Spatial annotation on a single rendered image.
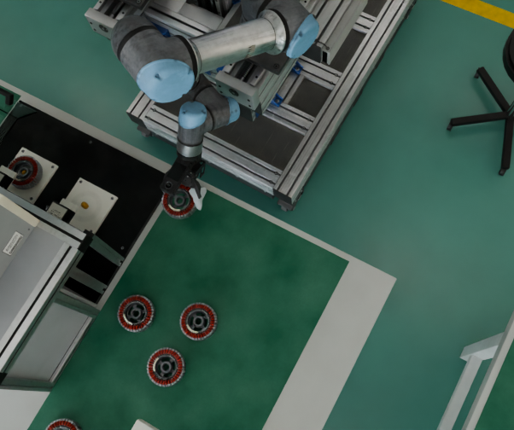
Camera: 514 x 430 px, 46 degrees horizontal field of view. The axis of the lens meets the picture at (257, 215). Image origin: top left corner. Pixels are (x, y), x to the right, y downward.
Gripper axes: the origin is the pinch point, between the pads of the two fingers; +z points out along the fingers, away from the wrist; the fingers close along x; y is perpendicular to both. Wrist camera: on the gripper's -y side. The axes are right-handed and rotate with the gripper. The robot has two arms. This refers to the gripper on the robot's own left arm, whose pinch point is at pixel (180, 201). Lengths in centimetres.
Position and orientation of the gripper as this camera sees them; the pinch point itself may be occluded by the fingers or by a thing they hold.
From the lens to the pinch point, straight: 190.6
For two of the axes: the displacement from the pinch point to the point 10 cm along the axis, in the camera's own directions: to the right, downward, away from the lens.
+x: -8.8, -4.2, 2.1
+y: 4.5, -5.9, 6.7
